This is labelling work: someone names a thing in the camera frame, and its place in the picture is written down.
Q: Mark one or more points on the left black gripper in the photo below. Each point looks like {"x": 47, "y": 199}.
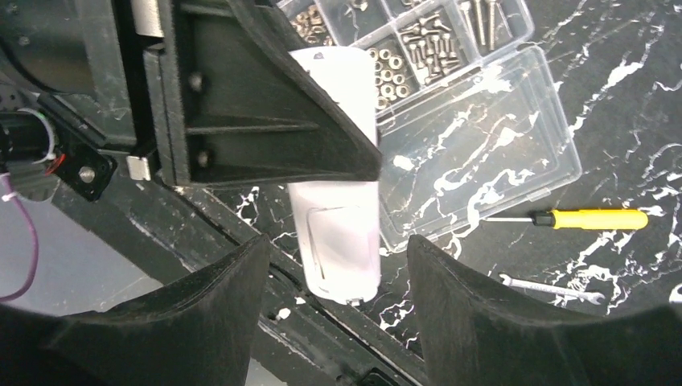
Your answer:
{"x": 74, "y": 95}

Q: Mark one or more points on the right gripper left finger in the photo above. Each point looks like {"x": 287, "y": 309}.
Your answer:
{"x": 197, "y": 330}

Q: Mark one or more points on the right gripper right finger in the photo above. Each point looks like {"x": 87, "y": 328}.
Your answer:
{"x": 476, "y": 331}

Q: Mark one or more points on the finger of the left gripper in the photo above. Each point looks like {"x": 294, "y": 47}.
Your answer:
{"x": 235, "y": 108}

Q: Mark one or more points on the white remote control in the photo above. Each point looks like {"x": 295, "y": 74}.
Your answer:
{"x": 338, "y": 223}

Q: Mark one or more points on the small silver wrench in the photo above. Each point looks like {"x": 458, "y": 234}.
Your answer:
{"x": 595, "y": 298}

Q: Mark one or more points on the clear plastic parts box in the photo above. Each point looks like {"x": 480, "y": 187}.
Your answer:
{"x": 470, "y": 122}

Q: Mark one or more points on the yellow handled screwdriver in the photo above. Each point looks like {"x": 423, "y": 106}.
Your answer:
{"x": 585, "y": 219}

